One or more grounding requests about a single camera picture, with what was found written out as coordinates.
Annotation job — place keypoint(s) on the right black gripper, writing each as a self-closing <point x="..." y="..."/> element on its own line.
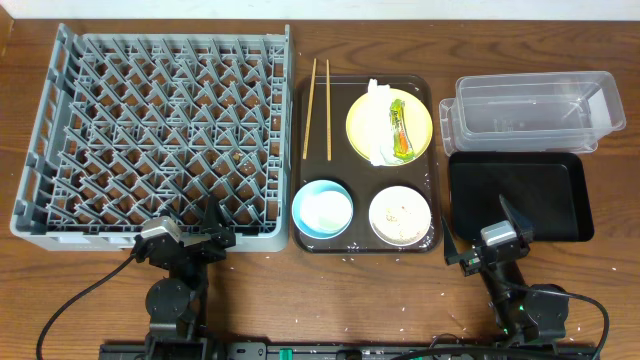
<point x="472" y="262"/>

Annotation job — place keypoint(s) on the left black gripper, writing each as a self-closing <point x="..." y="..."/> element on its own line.
<point x="201" y="247"/>

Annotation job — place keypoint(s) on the white bowl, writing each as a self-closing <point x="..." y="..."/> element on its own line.
<point x="400" y="216"/>

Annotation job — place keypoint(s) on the green orange snack wrapper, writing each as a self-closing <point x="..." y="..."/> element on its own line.
<point x="402" y="147"/>

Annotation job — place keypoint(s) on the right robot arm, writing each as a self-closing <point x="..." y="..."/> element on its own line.
<point x="534" y="314"/>

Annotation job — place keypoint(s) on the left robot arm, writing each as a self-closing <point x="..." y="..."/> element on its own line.
<point x="177" y="304"/>

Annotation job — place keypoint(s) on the grey plastic dishwasher rack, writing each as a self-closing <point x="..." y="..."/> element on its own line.
<point x="131" y="127"/>

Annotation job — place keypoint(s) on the black rectangular tray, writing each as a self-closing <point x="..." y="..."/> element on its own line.
<point x="547" y="188"/>

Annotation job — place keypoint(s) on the light blue bowl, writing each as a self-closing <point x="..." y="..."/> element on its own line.
<point x="322" y="209"/>

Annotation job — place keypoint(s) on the dark brown serving tray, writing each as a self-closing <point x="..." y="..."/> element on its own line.
<point x="362" y="180"/>

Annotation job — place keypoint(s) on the yellow plate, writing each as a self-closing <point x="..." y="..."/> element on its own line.
<point x="418" y="122"/>

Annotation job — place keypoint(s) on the clear plastic bin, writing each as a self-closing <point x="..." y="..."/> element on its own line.
<point x="531" y="112"/>

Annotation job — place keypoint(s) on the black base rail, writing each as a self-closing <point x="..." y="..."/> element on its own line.
<point x="262" y="351"/>

